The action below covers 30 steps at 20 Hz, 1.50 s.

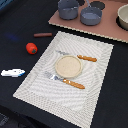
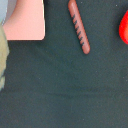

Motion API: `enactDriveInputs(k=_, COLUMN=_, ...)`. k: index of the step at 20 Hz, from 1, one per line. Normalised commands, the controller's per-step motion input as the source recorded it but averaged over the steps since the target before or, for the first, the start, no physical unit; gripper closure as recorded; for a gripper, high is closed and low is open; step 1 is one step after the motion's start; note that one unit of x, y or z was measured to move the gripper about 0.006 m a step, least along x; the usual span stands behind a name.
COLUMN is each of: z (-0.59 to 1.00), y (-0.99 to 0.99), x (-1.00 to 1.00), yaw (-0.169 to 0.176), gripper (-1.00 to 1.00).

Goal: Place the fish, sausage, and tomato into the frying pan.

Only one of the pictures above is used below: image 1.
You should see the white blue toy fish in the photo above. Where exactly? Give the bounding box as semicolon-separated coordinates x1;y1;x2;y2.
1;69;25;77

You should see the red toy tomato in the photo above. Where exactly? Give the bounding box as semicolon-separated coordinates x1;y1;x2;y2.
26;43;38;54

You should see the beige round plate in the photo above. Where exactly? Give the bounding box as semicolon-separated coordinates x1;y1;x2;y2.
55;55;83;78

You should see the white woven placemat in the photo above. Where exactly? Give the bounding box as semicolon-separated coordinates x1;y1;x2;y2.
12;30;115;128

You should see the grey cooking pot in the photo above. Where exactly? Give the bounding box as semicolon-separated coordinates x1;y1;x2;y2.
58;0;79;20

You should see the black stove burner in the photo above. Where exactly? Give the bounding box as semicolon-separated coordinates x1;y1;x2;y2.
90;1;105;10

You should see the grey frying pan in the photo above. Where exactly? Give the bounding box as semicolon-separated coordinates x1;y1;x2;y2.
80;0;102;26

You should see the pink stove board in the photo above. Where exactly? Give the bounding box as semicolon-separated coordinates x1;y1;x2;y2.
49;0;128;43

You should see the fork with orange handle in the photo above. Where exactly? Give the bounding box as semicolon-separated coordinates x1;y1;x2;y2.
44;71;85;89

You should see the knife with orange handle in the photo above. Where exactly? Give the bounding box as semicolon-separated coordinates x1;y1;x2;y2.
55;50;97;62

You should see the beige bowl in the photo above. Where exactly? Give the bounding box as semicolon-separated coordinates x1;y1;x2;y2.
118;4;128;30

